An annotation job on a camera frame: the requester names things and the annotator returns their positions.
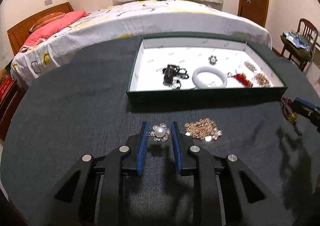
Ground pile of clothes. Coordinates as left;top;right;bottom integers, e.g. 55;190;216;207
280;31;313;63

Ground dark wooden chair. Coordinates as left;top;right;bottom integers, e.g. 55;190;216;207
280;18;319;72

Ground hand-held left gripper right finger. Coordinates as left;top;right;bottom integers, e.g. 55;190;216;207
171;121;283;226

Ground brown red cushion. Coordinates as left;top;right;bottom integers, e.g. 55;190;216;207
29;12;66;32

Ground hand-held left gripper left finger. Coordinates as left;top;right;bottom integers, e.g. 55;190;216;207
47;122;150;226

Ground dark red bead bracelet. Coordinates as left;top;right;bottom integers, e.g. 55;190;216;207
280;97;303;137

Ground copper bead bracelet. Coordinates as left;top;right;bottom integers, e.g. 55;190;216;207
254;73;272;88

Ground bed with patterned sheet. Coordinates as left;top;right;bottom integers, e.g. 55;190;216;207
7;0;273;89

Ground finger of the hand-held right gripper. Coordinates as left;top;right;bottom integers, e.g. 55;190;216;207
292;97;320;132

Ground dark wooden nightstand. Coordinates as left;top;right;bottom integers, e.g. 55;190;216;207
0;74;25;142

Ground gold sequin jewelry piece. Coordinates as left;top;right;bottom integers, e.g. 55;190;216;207
184;118;223;142

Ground pink pillow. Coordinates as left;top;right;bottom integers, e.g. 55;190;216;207
21;10;89;50

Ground pearl flower brooch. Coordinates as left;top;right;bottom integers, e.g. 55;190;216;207
149;123;171;143

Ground black bead necklace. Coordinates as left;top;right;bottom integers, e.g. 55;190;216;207
161;64;189;89

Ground red box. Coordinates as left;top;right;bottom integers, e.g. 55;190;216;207
0;75;14;99

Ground red knot charm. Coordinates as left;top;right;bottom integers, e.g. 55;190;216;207
227;72;253;88

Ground white jade bangle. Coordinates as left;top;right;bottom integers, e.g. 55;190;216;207
192;66;228;89

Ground shallow dark green box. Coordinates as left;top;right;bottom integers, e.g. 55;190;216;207
126;36;288;103

